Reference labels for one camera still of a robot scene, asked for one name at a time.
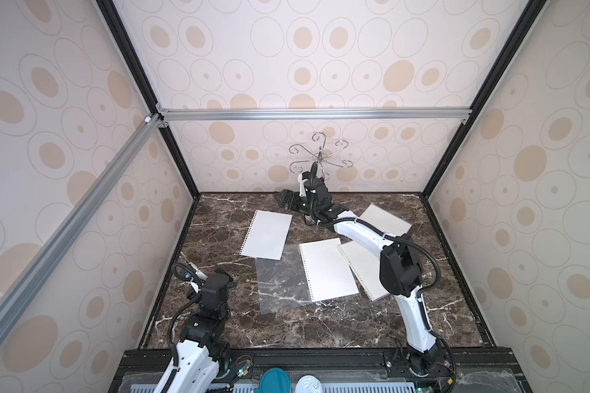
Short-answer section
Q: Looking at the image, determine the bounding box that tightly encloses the torn lined page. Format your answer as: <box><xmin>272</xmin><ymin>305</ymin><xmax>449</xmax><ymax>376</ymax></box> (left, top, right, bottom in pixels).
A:
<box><xmin>239</xmin><ymin>210</ymin><xmax>292</xmax><ymax>260</ymax></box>

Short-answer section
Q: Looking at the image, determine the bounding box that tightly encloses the spiral notebook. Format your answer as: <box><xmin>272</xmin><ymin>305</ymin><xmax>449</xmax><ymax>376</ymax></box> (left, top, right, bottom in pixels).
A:
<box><xmin>359</xmin><ymin>204</ymin><xmax>412</xmax><ymax>236</ymax></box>
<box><xmin>339</xmin><ymin>242</ymin><xmax>389</xmax><ymax>301</ymax></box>
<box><xmin>255</xmin><ymin>238</ymin><xmax>359</xmax><ymax>314</ymax></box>

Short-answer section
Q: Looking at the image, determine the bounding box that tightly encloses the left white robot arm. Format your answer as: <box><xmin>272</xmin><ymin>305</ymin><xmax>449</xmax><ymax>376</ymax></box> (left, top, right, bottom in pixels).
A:
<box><xmin>155</xmin><ymin>263</ymin><xmax>237</xmax><ymax>392</ymax></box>

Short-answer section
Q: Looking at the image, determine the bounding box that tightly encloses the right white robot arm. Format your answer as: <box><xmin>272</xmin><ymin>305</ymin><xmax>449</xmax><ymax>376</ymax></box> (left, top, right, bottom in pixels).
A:
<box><xmin>275</xmin><ymin>171</ymin><xmax>452</xmax><ymax>378</ymax></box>

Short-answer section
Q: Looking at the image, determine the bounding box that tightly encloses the chrome hook stand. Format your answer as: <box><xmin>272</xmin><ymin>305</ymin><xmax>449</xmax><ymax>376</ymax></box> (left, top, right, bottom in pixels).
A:
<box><xmin>288</xmin><ymin>132</ymin><xmax>354</xmax><ymax>179</ymax></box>

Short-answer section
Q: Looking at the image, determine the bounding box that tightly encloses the teal round lid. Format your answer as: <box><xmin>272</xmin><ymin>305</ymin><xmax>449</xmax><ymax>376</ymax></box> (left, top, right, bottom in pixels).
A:
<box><xmin>256</xmin><ymin>368</ymin><xmax>292</xmax><ymax>393</ymax></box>

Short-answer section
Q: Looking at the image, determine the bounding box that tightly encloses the white round lid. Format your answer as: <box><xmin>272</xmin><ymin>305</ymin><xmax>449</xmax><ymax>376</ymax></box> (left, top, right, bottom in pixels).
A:
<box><xmin>294</xmin><ymin>375</ymin><xmax>323</xmax><ymax>393</ymax></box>

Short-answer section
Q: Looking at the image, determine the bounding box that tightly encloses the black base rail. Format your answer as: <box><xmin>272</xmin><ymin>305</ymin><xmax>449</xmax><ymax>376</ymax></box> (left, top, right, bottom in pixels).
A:
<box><xmin>109</xmin><ymin>346</ymin><xmax>533</xmax><ymax>393</ymax></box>

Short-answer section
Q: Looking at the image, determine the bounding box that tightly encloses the horizontal aluminium rail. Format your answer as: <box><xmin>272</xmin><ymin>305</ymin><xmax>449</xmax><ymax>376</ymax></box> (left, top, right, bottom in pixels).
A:
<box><xmin>162</xmin><ymin>106</ymin><xmax>472</xmax><ymax>121</ymax></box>

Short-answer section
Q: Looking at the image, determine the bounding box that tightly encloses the left diagonal aluminium rail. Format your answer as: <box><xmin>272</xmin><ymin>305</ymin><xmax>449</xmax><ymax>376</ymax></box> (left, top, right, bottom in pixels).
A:
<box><xmin>0</xmin><ymin>113</ymin><xmax>163</xmax><ymax>346</ymax></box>

